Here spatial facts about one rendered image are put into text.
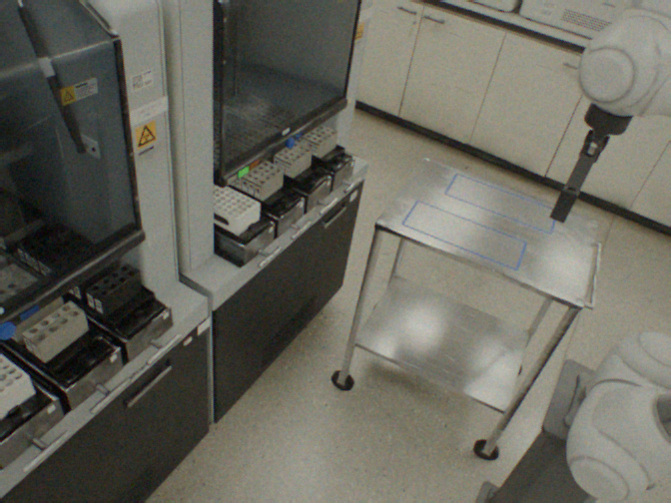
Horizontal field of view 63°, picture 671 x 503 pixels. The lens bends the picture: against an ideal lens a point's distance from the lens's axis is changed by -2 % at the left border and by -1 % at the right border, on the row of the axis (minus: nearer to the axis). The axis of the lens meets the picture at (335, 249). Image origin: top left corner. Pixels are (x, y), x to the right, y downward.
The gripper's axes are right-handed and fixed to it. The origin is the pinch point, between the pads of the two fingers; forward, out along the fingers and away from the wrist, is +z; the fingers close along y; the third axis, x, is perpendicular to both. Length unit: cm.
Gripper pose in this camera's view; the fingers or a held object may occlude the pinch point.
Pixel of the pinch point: (566, 199)
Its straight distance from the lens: 119.7
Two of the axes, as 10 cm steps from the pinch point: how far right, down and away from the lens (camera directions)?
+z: -1.4, 7.5, 6.5
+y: 5.1, -5.1, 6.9
